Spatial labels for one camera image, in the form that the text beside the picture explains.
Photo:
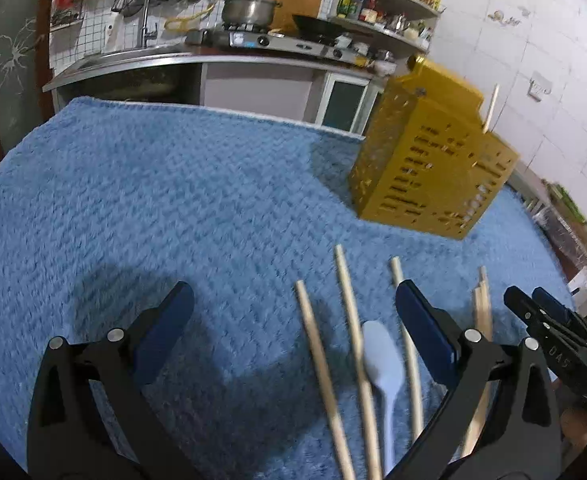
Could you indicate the blue textured blanket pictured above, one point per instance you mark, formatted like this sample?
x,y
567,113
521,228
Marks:
x,y
173,200

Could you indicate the black wok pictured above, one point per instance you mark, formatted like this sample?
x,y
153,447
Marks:
x,y
318,25

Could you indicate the white wall socket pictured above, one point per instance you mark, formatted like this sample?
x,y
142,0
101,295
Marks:
x,y
540,86

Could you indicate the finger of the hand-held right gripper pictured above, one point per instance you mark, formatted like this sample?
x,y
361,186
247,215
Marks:
x,y
558,350
556,310

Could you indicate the steel gas stove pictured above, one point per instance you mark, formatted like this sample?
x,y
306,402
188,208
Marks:
x,y
273,42

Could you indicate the stainless steel sink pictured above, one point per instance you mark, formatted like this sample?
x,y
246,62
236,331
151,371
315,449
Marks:
x,y
123,59

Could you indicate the kitchen counter cabinet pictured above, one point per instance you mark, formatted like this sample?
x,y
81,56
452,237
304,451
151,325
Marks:
x,y
263,90

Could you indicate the brown frosted glass door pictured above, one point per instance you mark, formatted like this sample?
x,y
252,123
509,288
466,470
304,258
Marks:
x,y
18,60

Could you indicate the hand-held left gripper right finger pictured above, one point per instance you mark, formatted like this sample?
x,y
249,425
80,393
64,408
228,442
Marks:
x,y
426,332

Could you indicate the person's right hand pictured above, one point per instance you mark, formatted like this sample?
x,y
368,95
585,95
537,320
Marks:
x,y
578,427

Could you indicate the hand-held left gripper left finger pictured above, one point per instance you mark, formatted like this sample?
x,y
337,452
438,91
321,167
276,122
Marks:
x,y
166,320

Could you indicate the wall sticker hooks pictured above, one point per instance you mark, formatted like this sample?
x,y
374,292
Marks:
x,y
508,17

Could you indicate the stainless steel pot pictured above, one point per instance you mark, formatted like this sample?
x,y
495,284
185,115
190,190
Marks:
x,y
246,10

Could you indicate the white plastic spoon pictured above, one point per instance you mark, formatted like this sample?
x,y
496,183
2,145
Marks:
x,y
381,360

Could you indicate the yellow perforated utensil holder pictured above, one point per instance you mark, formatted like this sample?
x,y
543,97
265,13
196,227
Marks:
x,y
423,170

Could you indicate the row of condiment bottles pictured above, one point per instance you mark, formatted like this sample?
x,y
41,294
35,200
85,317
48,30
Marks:
x,y
363,7

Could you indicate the chrome faucet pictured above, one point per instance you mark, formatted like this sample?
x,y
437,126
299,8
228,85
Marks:
x,y
146,30

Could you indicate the green vegetables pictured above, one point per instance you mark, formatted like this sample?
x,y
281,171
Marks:
x,y
568,202

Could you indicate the clear plastic sheet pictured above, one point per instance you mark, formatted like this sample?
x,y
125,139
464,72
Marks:
x,y
568,245

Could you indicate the wooden chopstick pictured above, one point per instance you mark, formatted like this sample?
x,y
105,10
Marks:
x,y
318,355
412,375
478,310
348,305
491,110
486,300

